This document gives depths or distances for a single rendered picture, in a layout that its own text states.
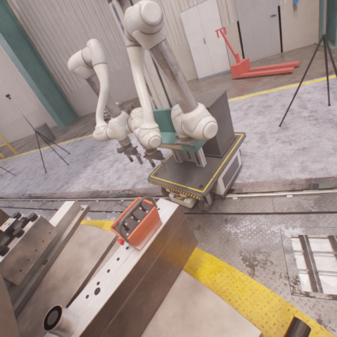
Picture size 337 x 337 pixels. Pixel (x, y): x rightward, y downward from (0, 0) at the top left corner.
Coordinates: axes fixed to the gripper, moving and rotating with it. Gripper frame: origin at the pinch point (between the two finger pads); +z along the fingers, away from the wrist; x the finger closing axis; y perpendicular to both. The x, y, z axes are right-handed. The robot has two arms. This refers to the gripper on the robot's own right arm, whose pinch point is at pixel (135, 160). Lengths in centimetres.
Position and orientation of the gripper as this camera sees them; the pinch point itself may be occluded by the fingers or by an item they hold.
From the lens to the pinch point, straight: 149.6
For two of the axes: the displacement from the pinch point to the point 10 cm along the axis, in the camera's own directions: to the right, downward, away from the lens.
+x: -7.1, -1.3, 6.9
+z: 3.6, 7.8, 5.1
